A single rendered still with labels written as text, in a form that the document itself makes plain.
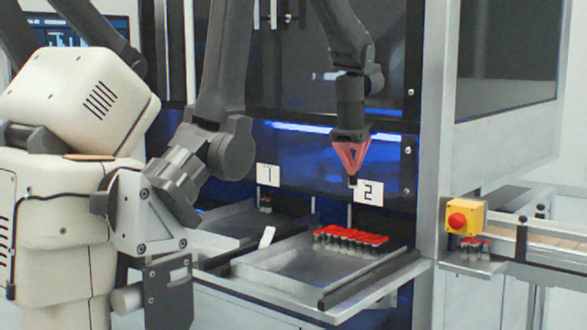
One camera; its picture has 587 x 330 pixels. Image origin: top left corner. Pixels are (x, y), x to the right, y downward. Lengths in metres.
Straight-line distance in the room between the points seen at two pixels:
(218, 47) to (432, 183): 0.75
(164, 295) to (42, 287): 0.19
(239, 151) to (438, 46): 0.67
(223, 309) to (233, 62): 1.27
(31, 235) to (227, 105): 0.32
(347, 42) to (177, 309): 0.57
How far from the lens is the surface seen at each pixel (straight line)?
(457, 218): 1.42
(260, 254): 1.45
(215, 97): 0.88
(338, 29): 1.13
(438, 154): 1.45
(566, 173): 6.18
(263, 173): 1.76
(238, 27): 0.88
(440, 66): 1.43
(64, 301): 0.99
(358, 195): 1.58
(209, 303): 2.08
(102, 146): 0.94
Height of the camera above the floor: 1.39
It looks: 11 degrees down
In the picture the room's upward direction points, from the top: straight up
